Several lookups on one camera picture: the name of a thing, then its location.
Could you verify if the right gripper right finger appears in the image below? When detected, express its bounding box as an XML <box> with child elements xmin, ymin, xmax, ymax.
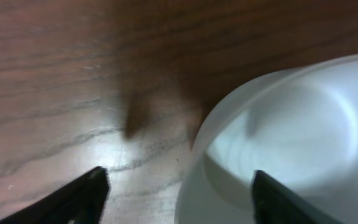
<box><xmin>251</xmin><ymin>170</ymin><xmax>341</xmax><ymax>224</ymax></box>

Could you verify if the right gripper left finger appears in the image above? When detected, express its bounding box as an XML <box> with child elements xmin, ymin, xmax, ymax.
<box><xmin>0</xmin><ymin>167</ymin><xmax>109</xmax><ymax>224</ymax></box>

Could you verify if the grey bowl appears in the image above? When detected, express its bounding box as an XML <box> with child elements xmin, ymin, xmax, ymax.
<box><xmin>175</xmin><ymin>55</ymin><xmax>358</xmax><ymax>223</ymax></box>

